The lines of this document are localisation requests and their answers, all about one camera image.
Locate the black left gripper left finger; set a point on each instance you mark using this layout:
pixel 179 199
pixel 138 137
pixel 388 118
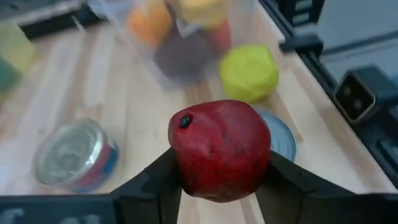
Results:
pixel 146 199

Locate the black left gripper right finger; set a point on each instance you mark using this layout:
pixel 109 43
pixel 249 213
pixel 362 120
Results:
pixel 295 199

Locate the dark red pomegranate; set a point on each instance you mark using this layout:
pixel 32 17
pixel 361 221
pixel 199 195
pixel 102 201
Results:
pixel 220 149

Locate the dark red apple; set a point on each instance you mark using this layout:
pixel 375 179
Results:
pixel 183 59

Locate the orange-yellow mango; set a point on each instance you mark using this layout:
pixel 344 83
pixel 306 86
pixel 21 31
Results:
pixel 149 23

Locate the red-orange elongated fruit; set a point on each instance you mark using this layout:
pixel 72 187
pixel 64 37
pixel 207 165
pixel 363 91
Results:
pixel 221 35

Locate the golden yellow fruit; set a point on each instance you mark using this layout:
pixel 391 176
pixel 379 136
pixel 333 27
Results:
pixel 202 12

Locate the red-labelled tin can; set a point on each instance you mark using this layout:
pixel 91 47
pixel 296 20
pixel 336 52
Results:
pixel 281 137

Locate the silver tin can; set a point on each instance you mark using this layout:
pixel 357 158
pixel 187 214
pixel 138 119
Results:
pixel 71 152

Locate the green apple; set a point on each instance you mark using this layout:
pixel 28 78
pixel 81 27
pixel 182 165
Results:
pixel 248 71

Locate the clear plastic container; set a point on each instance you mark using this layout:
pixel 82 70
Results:
pixel 146 59

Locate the yellow plastic tray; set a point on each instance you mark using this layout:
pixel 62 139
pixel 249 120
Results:
pixel 15 46

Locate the black table-level camera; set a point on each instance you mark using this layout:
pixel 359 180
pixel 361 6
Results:
pixel 354 98

